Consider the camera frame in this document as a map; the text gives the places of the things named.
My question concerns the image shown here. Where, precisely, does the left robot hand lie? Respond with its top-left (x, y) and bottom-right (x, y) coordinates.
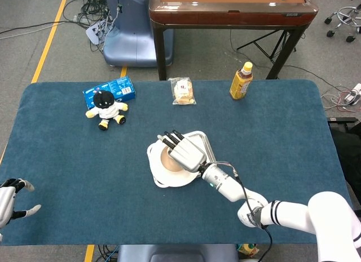
top-left (0, 177), bottom-right (42, 229)

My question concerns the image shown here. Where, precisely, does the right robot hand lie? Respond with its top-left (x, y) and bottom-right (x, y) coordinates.
top-left (156, 130), bottom-right (206, 172)

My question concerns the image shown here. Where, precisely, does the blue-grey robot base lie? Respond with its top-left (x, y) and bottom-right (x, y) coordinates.
top-left (102, 0), bottom-right (174, 68)

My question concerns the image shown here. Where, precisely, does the silver metal tray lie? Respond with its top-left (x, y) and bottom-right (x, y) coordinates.
top-left (153, 130), bottom-right (218, 188)

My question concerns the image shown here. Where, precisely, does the beige bowl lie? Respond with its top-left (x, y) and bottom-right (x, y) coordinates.
top-left (160, 145), bottom-right (187, 172)

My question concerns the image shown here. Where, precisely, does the white round plate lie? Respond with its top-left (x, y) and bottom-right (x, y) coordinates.
top-left (146, 130), bottom-right (215, 189)

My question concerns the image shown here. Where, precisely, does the bagged bread snack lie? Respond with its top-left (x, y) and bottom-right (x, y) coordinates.
top-left (168, 77), bottom-right (197, 106)

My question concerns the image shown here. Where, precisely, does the yellow tea bottle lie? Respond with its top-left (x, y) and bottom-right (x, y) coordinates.
top-left (229, 61), bottom-right (254, 101)

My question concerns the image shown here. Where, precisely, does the blue tablecloth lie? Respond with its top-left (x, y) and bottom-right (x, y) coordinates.
top-left (0, 80), bottom-right (353, 246)

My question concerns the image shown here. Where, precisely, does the black plush doll white shirt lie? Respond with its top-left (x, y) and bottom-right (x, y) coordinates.
top-left (85, 90), bottom-right (129, 131)

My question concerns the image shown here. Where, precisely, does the blue cookie box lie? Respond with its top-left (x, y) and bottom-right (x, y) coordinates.
top-left (82, 76), bottom-right (138, 110)

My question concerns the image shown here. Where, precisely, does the grey robot torso base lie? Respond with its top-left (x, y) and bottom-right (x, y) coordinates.
top-left (117, 244), bottom-right (238, 262)

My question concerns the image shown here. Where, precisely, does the black tripod stand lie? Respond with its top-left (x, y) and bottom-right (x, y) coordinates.
top-left (236, 29), bottom-right (297, 63)

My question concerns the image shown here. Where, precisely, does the brown mahjong table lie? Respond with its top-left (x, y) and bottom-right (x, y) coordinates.
top-left (148, 0), bottom-right (316, 81)

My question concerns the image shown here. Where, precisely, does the white power strip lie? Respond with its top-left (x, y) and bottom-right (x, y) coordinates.
top-left (343, 83), bottom-right (361, 104)
top-left (85, 21), bottom-right (107, 45)

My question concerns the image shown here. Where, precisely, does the office chair base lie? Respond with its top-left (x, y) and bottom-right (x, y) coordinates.
top-left (324, 5), bottom-right (361, 43)

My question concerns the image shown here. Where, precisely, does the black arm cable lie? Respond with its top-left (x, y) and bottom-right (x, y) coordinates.
top-left (215, 160), bottom-right (274, 262)

